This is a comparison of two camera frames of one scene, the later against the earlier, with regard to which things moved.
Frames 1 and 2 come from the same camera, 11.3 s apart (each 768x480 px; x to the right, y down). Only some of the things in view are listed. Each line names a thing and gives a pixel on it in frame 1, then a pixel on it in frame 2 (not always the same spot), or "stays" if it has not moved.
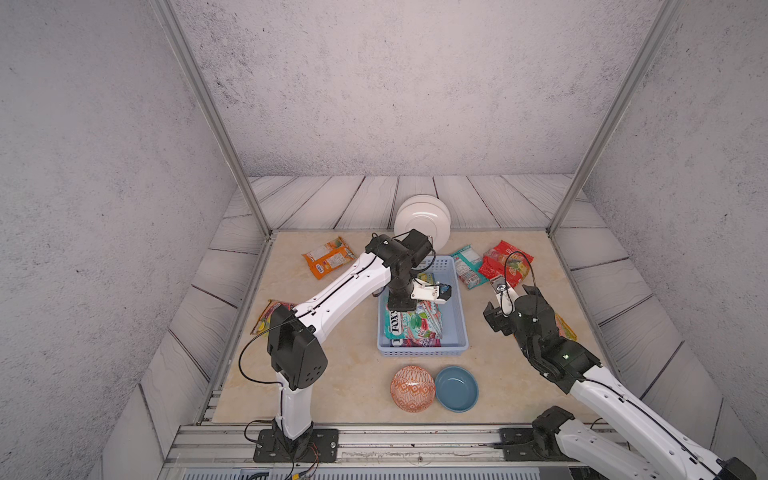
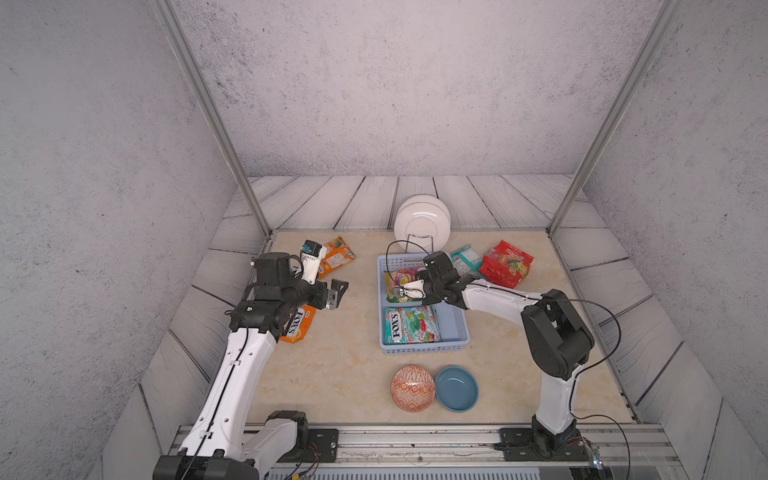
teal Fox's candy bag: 425,322 stays
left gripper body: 401,299 -> 299,293
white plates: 427,215 stays
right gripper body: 507,325 -> 433,289
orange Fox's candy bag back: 329,257 stays
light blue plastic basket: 454,342 stays
